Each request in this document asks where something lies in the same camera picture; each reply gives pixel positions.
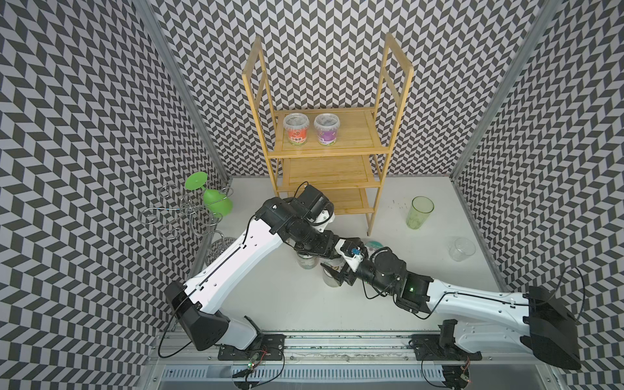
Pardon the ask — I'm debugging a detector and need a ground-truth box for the small purple seed jar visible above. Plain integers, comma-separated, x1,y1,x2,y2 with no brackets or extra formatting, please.
314,113,341,146

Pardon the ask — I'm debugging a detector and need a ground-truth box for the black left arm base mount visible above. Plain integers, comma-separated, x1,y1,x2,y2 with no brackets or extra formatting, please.
217,315,285,362

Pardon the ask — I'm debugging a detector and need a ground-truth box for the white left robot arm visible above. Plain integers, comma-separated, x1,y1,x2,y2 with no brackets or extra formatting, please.
165,194,367,351

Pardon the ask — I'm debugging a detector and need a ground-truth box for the chrome wire glass rack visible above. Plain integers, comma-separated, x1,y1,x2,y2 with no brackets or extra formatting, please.
140,183,235,259

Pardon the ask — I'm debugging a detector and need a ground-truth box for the aluminium corner post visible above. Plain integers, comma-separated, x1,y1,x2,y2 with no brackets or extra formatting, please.
133,0,231,183
450,0,563,181

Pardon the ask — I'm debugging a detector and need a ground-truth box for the wooden three-tier shelf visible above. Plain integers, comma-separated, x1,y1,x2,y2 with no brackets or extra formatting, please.
242,33,414,234

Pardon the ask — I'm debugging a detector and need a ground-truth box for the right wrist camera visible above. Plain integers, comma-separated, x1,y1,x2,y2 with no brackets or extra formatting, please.
335,238,366,272

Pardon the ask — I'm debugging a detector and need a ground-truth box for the green translucent plastic cup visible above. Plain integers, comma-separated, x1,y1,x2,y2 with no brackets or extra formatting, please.
406,196,435,230

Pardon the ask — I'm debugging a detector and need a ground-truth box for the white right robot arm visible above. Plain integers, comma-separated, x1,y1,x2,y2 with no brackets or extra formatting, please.
333,240,581,371

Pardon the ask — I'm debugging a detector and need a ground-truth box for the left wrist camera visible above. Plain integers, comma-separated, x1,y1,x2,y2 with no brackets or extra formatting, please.
293,185,334,227

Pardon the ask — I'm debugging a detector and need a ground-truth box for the red tomato seed container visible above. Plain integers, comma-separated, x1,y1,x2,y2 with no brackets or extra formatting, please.
283,113,310,146

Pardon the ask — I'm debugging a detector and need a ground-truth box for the left aluminium corner post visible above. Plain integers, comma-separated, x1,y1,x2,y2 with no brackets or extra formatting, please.
133,0,231,183

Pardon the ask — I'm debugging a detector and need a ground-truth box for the green plastic wine glass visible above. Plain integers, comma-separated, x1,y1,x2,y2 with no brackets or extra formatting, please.
185,172,233,217

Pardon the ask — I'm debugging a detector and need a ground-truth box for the carrot seed container red label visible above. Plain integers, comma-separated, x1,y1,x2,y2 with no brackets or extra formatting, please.
297,254,319,270

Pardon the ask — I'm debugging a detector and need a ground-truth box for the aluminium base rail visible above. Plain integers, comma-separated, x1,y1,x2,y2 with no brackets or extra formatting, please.
136,331,568,389

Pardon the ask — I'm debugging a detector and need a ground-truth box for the sunflower seed container yellow label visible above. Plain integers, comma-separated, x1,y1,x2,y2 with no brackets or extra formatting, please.
321,262,344,288

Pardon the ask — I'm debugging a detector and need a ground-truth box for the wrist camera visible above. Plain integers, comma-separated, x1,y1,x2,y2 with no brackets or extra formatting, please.
293,185,334,227
335,238,366,272

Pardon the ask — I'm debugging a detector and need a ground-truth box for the right aluminium corner post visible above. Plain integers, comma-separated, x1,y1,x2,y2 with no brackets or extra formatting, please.
450,0,563,181

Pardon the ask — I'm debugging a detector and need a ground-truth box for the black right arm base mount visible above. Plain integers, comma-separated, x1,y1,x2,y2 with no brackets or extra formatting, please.
408,319,483,362

